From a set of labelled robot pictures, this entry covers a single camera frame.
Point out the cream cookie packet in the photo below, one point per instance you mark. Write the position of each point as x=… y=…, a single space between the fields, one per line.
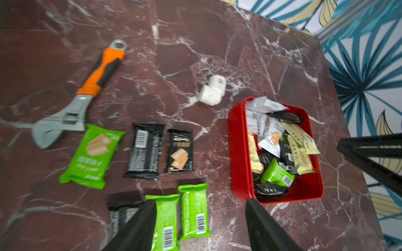
x=301 y=137
x=301 y=159

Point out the white plastic pipe elbow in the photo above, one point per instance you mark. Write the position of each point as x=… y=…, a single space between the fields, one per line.
x=213 y=92

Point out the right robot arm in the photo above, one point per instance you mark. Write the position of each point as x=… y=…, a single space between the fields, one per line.
x=361 y=151

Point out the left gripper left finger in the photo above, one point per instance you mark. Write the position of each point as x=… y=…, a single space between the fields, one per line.
x=137 y=234

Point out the black drycake cookie packet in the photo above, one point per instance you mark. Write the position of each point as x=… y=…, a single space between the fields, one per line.
x=181 y=151

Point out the red storage box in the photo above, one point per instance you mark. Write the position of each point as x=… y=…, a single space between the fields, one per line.
x=307 y=187

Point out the white drycake cookie packet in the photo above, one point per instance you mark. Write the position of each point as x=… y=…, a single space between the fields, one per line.
x=270 y=133

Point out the green cookie packet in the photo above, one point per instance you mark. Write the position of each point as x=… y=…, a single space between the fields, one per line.
x=194 y=211
x=275 y=174
x=165 y=237
x=92 y=158

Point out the black cookie packet barcode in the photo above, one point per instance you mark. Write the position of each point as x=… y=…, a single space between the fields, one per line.
x=145 y=152

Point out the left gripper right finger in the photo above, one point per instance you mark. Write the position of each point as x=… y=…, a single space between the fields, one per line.
x=264 y=232

